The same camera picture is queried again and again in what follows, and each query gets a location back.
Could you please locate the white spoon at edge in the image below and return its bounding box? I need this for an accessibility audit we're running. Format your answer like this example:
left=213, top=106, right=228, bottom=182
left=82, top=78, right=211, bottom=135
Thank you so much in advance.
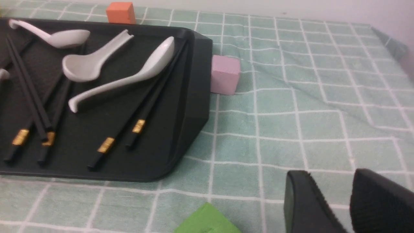
left=0, top=69, right=9, bottom=81

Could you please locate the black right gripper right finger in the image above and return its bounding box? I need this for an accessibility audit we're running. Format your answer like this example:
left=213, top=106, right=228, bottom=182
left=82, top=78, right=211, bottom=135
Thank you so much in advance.
left=350, top=168, right=414, bottom=233

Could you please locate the orange foam block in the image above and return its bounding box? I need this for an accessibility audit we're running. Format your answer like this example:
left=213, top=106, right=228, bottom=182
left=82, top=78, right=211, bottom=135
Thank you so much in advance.
left=105, top=2, right=136, bottom=25

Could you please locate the green checkered tablecloth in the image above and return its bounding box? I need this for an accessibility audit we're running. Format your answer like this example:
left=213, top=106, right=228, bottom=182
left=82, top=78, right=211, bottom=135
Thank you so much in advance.
left=1, top=6, right=414, bottom=233

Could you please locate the black plastic tray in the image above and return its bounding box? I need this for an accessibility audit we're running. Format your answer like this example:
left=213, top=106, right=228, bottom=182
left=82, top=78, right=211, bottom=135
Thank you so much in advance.
left=1, top=18, right=212, bottom=182

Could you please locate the black chopstick gold band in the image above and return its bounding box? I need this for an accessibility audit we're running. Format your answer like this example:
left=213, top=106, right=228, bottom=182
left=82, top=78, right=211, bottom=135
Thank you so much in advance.
left=125, top=41, right=187, bottom=150
left=3, top=72, right=63, bottom=164
left=87, top=49, right=178, bottom=171
left=37, top=75, right=72, bottom=167

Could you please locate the pink foam block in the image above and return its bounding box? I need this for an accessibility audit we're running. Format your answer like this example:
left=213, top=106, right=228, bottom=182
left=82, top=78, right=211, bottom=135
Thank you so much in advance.
left=210, top=55, right=241, bottom=95

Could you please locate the white ceramic spoon middle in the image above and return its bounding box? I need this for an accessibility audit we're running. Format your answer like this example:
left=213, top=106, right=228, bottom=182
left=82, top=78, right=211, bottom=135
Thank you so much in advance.
left=62, top=29, right=134, bottom=83

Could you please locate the white ceramic spoon left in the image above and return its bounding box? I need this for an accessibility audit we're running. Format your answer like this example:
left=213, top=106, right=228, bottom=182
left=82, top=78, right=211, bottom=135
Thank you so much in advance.
left=8, top=19, right=90, bottom=49

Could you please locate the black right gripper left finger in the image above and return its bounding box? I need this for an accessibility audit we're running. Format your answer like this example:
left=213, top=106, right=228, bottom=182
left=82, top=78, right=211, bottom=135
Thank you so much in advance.
left=284, top=171, right=347, bottom=233

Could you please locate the white ceramic spoon right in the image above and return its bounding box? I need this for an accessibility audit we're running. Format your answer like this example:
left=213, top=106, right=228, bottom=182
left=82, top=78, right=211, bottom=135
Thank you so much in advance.
left=68, top=36, right=175, bottom=113

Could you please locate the white ceramic spoon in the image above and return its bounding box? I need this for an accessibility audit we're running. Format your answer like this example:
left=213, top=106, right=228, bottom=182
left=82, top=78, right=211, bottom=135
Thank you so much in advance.
left=68, top=36, right=175, bottom=113
left=62, top=29, right=134, bottom=83
left=8, top=19, right=90, bottom=49

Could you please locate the green foam block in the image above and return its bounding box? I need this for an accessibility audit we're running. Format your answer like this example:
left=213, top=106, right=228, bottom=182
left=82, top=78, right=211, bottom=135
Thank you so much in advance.
left=174, top=202, right=241, bottom=233

